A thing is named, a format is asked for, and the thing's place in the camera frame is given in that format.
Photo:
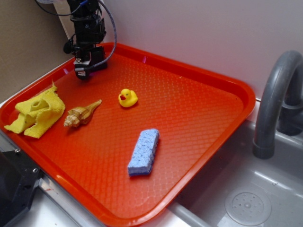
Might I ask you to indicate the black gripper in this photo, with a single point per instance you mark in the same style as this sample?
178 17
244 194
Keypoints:
89 32

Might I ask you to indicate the black box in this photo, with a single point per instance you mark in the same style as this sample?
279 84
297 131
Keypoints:
97 56

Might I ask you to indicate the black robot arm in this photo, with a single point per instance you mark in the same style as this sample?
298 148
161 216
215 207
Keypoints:
89 31

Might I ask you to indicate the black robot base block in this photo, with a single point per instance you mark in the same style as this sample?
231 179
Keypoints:
19 179

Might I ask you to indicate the yellow rubber duck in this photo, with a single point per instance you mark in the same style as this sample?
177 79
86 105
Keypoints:
127 98

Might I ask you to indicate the brown striped seashell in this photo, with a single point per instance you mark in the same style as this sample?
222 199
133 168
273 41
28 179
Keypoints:
81 115

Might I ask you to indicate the yellow cloth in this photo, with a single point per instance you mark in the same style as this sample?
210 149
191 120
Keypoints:
38 114

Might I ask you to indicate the red plastic tray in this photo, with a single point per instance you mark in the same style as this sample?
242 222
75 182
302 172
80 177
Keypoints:
194 110

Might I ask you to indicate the blue sponge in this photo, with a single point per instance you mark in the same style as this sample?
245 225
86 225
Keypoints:
144 153

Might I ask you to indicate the grey toy faucet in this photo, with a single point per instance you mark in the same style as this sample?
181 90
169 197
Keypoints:
281 107

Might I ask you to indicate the grey toy sink basin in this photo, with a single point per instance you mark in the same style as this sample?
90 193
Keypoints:
280 178

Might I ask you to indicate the round grey sink drain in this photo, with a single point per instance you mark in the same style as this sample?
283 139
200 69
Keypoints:
248 206

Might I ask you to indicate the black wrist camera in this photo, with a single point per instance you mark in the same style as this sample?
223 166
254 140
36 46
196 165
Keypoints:
82 72

